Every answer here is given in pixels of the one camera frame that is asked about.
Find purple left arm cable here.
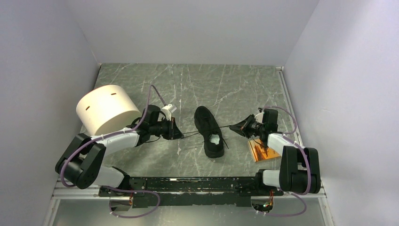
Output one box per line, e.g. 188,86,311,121
60,84,168,219

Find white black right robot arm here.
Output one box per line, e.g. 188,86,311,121
229,106,321,195

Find white cylindrical container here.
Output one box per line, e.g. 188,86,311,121
76,85,142,136

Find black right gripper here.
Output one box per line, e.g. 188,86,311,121
231,113,266,138

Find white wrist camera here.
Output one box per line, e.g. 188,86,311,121
255,108,264,123
160,104,177,121

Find orange book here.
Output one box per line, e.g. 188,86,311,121
248,139,280,162

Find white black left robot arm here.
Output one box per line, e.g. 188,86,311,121
55,104,184,196

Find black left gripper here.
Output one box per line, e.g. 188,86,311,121
149,116,183,140

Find aluminium frame rail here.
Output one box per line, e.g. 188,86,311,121
55,64,321,216

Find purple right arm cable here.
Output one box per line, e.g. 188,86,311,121
258,106,312,218

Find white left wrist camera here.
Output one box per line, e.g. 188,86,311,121
160,104,177,121

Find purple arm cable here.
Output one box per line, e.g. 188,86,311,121
258,106,312,218
60,84,168,219

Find black shoe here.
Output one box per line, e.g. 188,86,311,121
194,106,224,158

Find black shoelace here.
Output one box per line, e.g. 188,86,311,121
183,125,230,147

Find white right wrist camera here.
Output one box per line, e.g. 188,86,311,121
255,108,264,123

